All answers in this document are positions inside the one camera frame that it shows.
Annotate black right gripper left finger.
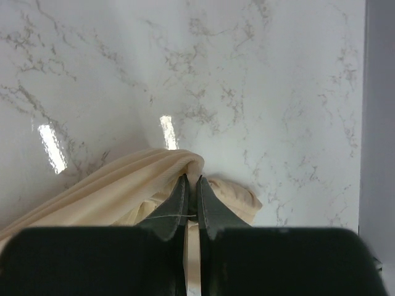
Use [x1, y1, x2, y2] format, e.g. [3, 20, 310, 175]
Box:
[1, 176, 189, 295]

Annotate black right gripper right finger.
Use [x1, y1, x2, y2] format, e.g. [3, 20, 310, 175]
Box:
[196, 177, 386, 295]

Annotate beige trousers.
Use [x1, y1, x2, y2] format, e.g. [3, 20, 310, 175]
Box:
[1, 149, 261, 290]

